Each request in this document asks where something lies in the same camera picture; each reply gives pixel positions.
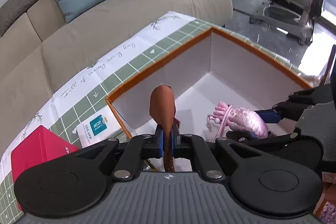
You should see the pink drawstring pouch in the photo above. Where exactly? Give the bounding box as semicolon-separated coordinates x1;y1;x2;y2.
206;101;269;142

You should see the white teal tissue pack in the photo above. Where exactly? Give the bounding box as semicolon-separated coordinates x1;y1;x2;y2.
73;106;122;148

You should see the brown fabric pouch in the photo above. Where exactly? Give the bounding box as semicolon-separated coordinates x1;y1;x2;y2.
149;85;179;172

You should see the smartphone on stand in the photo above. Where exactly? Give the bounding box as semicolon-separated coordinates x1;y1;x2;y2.
319;44;336;86

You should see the orange white cardboard box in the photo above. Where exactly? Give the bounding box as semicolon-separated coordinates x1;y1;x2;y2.
105;25;314;172

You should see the red transparent cube box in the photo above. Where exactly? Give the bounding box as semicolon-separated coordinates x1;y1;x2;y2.
11;126;79;217

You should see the beige fabric sofa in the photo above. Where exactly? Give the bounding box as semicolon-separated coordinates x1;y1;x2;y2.
0;0;234;156

